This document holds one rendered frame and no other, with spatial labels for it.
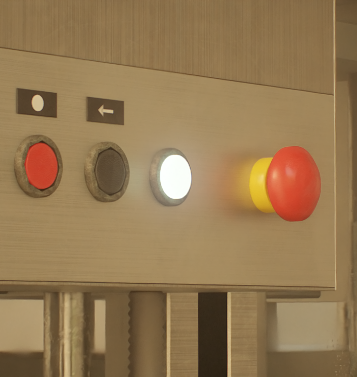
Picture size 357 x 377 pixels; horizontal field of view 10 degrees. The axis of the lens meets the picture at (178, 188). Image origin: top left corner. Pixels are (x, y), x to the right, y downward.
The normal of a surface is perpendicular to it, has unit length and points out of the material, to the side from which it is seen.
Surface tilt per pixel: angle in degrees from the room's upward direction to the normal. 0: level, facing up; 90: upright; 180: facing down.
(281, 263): 90
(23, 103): 90
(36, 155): 90
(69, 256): 90
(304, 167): 74
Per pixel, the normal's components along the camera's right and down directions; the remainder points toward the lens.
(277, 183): 0.12, -0.02
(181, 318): 0.76, -0.04
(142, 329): -0.10, -0.59
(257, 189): -0.63, 0.15
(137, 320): -0.41, -0.58
